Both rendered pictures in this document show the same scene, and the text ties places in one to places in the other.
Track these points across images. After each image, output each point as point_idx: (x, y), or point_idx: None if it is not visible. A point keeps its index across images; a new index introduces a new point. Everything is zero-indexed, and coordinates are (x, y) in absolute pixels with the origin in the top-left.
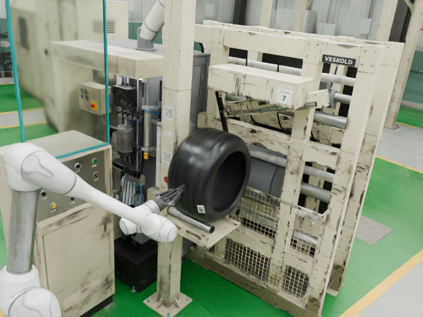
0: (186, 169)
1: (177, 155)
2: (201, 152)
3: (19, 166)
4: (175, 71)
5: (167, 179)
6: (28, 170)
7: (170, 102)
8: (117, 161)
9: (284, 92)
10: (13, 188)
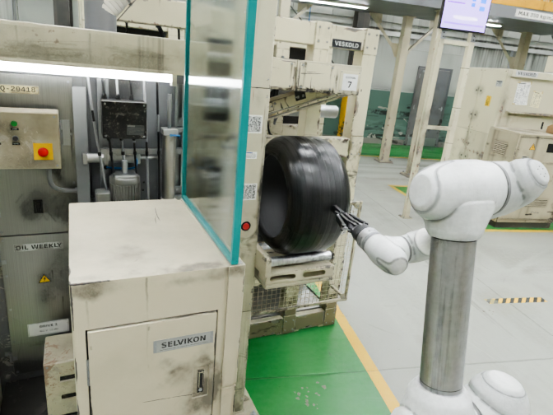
0: (329, 186)
1: (309, 174)
2: (332, 160)
3: (503, 189)
4: (268, 58)
5: (301, 211)
6: (548, 179)
7: (257, 108)
8: None
9: (350, 77)
10: (478, 238)
